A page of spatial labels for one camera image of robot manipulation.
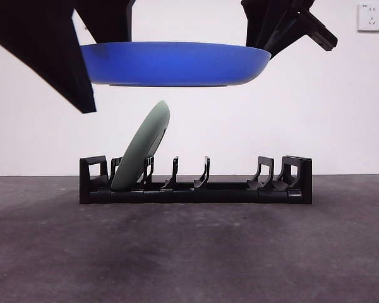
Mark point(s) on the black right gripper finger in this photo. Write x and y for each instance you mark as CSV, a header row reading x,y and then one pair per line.
x,y
262,22
287,34

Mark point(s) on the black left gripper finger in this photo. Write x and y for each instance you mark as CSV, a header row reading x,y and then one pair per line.
x,y
41,41
110,19

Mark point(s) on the blue plate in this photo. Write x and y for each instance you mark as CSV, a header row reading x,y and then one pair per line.
x,y
177,66

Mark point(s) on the green plate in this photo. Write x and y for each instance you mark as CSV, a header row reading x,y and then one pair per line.
x,y
139,151

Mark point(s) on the black plate rack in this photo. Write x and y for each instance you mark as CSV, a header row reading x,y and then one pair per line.
x,y
227,192

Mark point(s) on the white wall socket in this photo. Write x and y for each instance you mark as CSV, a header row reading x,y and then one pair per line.
x,y
371,17

